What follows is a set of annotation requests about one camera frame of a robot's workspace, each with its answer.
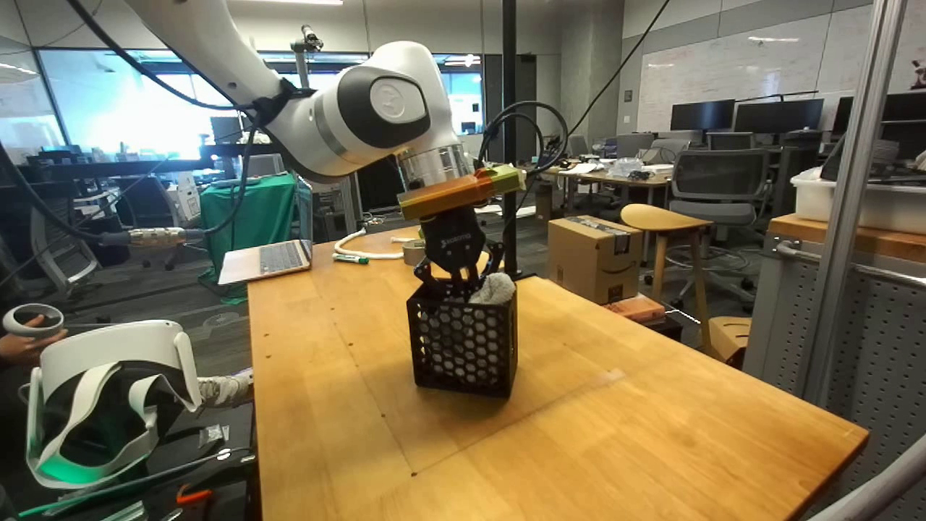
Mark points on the white VR controller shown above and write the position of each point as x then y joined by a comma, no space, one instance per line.
32,312

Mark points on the grey perforated metal cabinet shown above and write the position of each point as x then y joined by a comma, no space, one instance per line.
868,335

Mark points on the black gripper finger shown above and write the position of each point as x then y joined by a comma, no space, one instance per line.
436,272
485,267

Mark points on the green marker pen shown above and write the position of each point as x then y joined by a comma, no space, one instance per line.
347,257

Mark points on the wrist-mounted camera box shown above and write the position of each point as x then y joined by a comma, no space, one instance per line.
459,191

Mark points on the wooden shelf board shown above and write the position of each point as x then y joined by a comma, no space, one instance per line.
848,234

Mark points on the white plastic bin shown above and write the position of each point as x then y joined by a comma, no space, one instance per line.
848,198

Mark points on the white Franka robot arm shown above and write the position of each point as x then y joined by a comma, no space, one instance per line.
347,115

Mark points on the black pole stand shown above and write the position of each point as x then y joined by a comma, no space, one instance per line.
506,57

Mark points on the wall whiteboard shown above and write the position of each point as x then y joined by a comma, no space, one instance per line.
732,62

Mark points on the tape roll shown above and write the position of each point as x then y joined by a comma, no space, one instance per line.
411,253

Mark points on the grey metal rail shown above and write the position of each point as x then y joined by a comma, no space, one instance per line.
868,492

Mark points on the green cloth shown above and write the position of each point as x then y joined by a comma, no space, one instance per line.
249,211

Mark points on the white terry towel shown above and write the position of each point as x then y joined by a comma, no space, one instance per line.
493,290

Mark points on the black desk monitor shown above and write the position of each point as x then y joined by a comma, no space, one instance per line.
702,115
780,115

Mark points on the silver laptop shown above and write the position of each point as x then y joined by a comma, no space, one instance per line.
263,260

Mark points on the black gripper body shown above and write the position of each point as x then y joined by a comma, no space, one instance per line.
453,234

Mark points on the white VR headset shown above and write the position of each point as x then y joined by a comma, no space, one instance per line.
104,406

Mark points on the tall wooden stool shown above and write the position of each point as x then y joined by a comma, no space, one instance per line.
666,221

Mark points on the cardboard shipping box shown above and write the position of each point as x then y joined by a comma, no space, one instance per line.
589,256

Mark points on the aluminium frame beam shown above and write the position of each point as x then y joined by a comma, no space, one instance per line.
854,191

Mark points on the black mesh basket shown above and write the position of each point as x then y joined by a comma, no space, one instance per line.
464,348

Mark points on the office desk with papers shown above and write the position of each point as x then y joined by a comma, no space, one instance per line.
618,175

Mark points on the person's hand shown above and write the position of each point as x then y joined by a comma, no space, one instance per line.
19,345

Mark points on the grey office chair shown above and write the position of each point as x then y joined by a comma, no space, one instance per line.
718,178

